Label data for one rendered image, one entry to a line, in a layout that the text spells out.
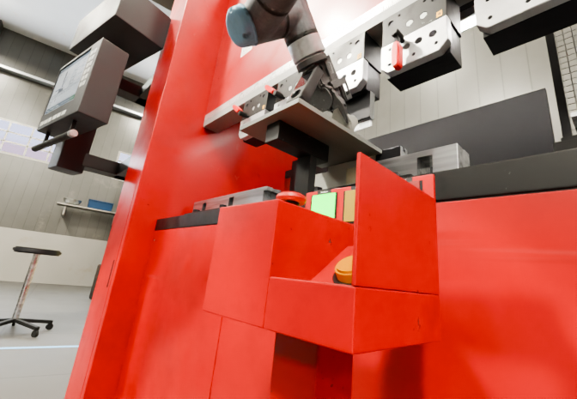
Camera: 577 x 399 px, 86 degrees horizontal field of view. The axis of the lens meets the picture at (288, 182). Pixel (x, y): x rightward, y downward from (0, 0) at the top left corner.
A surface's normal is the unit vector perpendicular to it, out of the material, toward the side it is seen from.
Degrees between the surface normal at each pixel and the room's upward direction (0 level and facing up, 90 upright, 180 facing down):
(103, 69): 90
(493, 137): 90
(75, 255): 90
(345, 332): 90
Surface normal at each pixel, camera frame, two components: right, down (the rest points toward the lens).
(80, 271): 0.59, -0.18
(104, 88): 0.82, -0.08
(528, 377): -0.73, -0.27
